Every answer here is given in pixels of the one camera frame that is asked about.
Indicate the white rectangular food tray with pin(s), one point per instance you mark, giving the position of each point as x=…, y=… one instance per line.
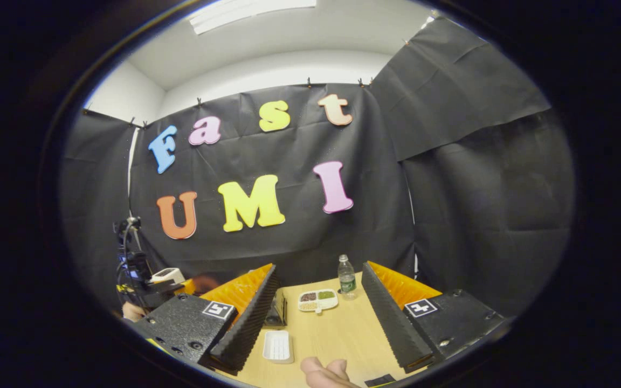
x=278, y=346

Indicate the clear plastic water bottle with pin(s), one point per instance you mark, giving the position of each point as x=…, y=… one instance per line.
x=346, y=280

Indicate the white toaster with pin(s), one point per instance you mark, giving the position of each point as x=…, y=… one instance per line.
x=167, y=275

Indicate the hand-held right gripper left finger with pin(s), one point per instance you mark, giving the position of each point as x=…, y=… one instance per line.
x=251, y=323

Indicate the black backdrop cloth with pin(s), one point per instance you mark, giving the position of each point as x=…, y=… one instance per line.
x=477, y=215

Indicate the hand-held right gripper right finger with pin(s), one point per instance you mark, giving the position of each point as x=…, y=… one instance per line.
x=391, y=318

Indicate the small black flat object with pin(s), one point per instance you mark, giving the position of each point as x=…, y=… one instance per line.
x=380, y=380

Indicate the white divided seasoning dish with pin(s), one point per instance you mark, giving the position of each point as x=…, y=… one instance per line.
x=318, y=300

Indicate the large ceiling light panel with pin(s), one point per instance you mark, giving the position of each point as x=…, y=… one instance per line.
x=251, y=12

